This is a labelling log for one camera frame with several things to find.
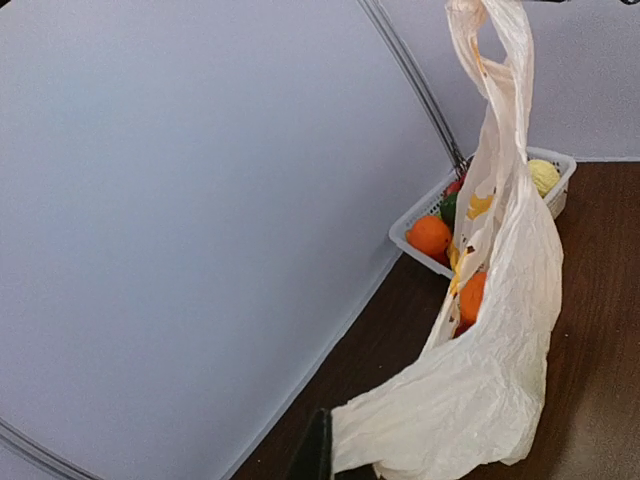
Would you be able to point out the beige plastic bag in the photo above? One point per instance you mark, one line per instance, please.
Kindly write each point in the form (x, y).
(475, 394)

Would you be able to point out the green lime in basket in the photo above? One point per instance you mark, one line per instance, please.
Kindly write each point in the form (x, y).
(448, 210)

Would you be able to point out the aluminium corner post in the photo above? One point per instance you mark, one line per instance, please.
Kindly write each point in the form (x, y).
(410, 68)
(39, 456)

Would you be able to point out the orange in basket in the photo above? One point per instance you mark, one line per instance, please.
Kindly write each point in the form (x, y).
(429, 235)

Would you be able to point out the right aluminium corner post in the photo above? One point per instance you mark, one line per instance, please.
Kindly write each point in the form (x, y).
(410, 68)

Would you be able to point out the yellow lemon in basket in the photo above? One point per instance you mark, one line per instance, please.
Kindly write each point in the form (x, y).
(544, 174)

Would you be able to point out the orange in bag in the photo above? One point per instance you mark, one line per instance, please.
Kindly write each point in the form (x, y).
(470, 298)

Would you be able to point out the red cherries in basket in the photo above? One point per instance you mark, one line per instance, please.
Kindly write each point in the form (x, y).
(454, 187)

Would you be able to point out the left aluminium corner post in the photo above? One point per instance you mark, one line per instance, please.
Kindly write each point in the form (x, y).
(39, 456)

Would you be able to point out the white plastic basket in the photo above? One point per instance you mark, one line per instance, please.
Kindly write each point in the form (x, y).
(429, 204)

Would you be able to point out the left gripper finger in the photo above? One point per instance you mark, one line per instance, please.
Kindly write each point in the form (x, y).
(313, 458)

